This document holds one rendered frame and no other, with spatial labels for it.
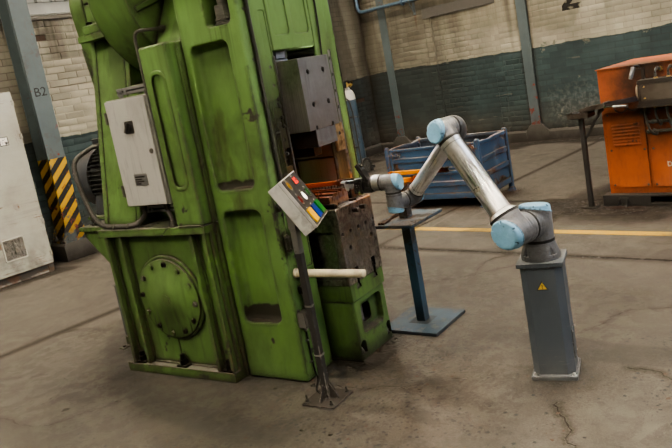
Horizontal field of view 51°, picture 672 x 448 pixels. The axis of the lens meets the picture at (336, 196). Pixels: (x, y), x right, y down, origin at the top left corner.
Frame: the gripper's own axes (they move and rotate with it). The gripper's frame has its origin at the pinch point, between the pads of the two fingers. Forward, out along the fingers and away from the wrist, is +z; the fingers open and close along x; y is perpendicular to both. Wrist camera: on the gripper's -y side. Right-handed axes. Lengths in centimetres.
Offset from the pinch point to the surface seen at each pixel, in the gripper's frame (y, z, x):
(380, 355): 104, -8, -4
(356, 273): 42, -24, -39
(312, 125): -34.8, 3.9, -15.0
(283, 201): -6, -13, -73
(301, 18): -95, 20, 14
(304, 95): -52, 4, -17
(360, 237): 34.5, -3.1, 3.7
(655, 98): 5, -116, 314
